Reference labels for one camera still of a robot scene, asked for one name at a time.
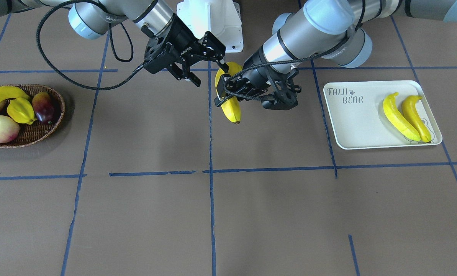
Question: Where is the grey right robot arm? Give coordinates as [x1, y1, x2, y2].
[0, 0, 229, 86]

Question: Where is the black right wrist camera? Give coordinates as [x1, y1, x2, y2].
[141, 24, 177, 74]

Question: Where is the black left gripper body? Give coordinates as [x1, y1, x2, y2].
[228, 63, 301, 111]

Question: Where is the dark red mango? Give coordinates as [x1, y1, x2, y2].
[31, 92, 56, 125]

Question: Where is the brown wicker basket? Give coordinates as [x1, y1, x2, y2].
[0, 84, 67, 148]

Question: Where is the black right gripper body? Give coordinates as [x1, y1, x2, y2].
[169, 15, 207, 68]

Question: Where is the yellow banana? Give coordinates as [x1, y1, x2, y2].
[382, 92, 421, 141]

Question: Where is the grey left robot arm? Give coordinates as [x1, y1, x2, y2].
[215, 0, 457, 110]

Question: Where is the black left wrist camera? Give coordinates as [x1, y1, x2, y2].
[261, 66, 301, 110]

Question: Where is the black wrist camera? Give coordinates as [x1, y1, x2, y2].
[261, 66, 301, 110]
[141, 24, 177, 74]

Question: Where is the pale yellow apple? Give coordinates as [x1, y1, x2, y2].
[0, 115, 20, 143]

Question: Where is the white bear print tray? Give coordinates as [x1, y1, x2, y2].
[323, 80, 443, 149]

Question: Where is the yellow star fruit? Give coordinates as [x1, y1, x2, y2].
[7, 97, 37, 125]

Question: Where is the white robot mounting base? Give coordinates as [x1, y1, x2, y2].
[176, 0, 244, 53]

